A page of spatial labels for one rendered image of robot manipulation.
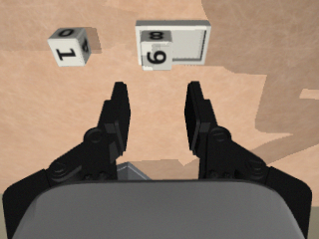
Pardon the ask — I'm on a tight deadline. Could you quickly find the white number cube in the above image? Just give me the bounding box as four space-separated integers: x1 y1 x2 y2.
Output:
140 30 172 71
47 28 92 67

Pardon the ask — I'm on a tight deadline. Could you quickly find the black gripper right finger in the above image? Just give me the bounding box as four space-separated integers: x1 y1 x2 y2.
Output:
184 81 312 239

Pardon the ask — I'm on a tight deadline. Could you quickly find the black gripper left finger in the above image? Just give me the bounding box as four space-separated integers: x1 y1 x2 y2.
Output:
2 82 131 239

